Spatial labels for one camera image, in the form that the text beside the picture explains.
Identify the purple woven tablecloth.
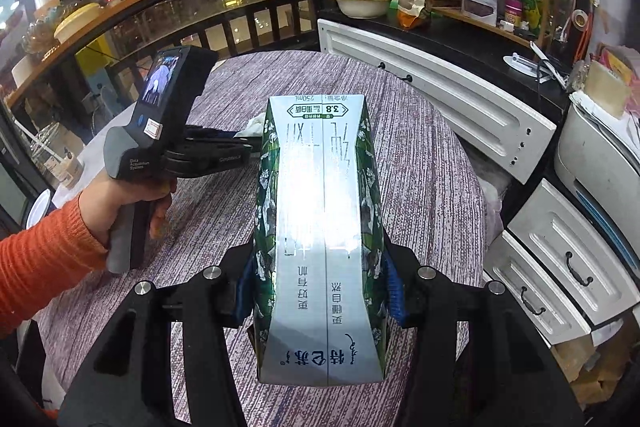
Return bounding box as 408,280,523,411
35,52,488,427

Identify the person's left forearm orange sleeve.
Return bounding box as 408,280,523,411
0,196,109,339

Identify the white printer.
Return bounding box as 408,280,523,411
554,104,640,253

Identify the clear plastic cup with straw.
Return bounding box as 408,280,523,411
27,121,83,188

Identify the white drawer with black handle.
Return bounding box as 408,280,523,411
482,229,593,348
507,179,640,325

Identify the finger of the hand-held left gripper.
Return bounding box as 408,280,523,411
182,125,252,146

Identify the white enamel basin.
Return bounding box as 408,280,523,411
331,0,398,18

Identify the green white milk carton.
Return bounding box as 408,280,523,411
247,94,388,388

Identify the white paper bag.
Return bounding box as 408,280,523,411
234,113,267,138

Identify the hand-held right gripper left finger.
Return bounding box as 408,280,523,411
57,242,261,427

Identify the white cabinet panel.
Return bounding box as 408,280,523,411
317,18,557,185

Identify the yellow bowl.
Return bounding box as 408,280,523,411
52,3,103,44

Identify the person's left hand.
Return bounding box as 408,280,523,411
77,171,174,254

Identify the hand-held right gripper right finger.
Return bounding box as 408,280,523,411
382,244,586,427

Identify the yellow green bottle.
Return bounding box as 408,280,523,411
502,0,546,30

